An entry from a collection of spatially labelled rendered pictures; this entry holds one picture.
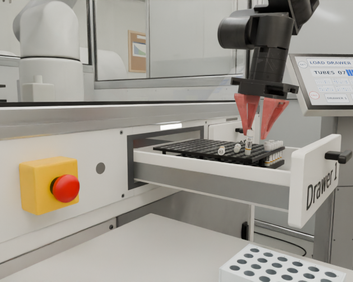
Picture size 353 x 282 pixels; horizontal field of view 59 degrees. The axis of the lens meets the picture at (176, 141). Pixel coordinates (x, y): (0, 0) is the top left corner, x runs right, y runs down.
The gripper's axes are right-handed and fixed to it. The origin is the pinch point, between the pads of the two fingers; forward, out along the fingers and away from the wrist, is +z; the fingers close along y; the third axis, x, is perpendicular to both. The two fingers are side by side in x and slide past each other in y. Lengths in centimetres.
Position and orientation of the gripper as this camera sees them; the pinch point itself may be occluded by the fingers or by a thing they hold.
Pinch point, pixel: (255, 132)
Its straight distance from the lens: 57.9
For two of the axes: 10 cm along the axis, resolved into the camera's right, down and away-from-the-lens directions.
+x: -6.2, 0.7, -7.8
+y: -7.7, -2.3, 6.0
